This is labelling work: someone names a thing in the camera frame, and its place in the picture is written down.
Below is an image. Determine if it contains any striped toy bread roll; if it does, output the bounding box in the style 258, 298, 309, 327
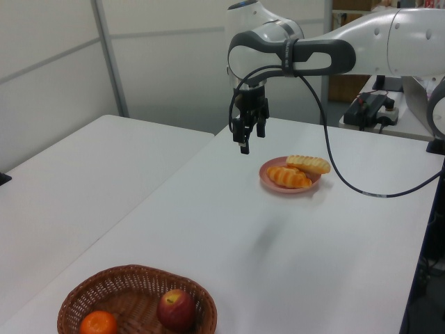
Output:
286, 154, 332, 175

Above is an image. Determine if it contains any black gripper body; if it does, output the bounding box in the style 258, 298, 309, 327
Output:
236, 85, 270, 125

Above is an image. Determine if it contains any pink plate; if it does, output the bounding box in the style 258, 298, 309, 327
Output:
259, 156, 323, 194

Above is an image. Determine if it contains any black table clamp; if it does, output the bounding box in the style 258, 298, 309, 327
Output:
426, 137, 445, 154

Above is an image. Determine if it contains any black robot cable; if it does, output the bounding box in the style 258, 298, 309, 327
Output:
228, 65, 445, 199

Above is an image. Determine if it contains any red toy apple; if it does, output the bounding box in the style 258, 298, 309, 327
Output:
156, 288, 197, 331

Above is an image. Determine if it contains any black electronics box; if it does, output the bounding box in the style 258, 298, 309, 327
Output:
343, 92, 387, 132

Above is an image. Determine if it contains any white side table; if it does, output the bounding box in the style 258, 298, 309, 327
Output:
339, 74, 436, 142

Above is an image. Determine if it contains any brown woven basket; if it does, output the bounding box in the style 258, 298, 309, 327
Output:
57, 264, 219, 334

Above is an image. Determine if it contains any braided toy bread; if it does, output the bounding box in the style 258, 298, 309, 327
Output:
266, 166, 313, 189

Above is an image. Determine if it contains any large brown cardboard box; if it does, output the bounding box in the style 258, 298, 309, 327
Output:
328, 74, 370, 103

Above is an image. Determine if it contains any toy orange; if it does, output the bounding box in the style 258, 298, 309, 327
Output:
79, 310, 118, 334

